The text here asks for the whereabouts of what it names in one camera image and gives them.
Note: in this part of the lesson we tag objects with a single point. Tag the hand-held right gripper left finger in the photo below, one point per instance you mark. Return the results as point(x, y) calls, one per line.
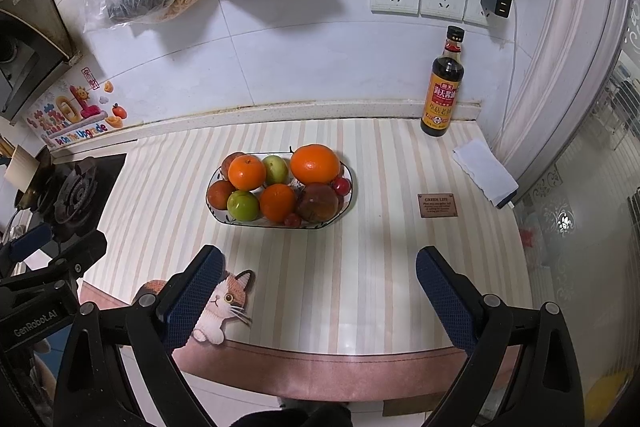
point(197, 292)

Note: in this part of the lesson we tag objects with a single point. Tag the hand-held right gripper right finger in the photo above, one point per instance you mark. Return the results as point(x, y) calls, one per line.
point(445, 302)

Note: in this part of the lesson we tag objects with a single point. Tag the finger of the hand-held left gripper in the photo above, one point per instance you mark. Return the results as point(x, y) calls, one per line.
point(30, 241)
point(80, 254)

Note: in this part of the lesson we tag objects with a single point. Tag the floral print plate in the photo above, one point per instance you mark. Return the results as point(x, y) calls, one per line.
point(219, 214)

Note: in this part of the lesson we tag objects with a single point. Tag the large green apple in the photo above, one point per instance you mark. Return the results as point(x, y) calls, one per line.
point(243, 205)

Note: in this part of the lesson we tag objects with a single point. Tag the red cherry tomato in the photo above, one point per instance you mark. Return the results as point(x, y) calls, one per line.
point(292, 220)
point(342, 186)

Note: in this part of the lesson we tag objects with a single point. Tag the small orange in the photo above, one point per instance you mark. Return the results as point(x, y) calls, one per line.
point(277, 202)

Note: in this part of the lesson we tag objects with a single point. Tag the small green apple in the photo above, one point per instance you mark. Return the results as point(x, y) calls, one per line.
point(276, 169)

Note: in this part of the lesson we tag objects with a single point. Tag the red apple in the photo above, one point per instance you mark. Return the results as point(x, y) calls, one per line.
point(318, 202)

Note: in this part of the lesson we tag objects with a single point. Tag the large navel orange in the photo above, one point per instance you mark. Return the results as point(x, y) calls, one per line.
point(315, 164)

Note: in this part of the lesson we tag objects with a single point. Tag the black gas stove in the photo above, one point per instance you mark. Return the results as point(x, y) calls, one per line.
point(75, 197)

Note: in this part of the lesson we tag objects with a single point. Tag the striped table cover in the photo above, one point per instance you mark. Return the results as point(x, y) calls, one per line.
point(375, 257)

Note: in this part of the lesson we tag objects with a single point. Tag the brown label patch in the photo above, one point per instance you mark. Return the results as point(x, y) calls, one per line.
point(437, 205)

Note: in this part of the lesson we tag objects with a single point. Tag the dark red round fruit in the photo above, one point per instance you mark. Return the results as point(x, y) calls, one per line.
point(219, 195)

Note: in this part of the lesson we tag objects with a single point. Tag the white folded cloth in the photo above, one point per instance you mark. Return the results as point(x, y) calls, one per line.
point(482, 167)

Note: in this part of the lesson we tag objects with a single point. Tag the yellow object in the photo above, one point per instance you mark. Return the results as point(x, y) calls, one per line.
point(610, 387)

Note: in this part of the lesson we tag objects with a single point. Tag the metal range hood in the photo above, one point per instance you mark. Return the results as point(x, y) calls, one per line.
point(25, 47)

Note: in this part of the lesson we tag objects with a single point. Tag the dark sauce bottle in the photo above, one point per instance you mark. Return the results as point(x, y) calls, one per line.
point(442, 97)

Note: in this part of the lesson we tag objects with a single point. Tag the colourful wall sticker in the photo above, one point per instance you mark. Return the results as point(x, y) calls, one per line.
point(70, 112)

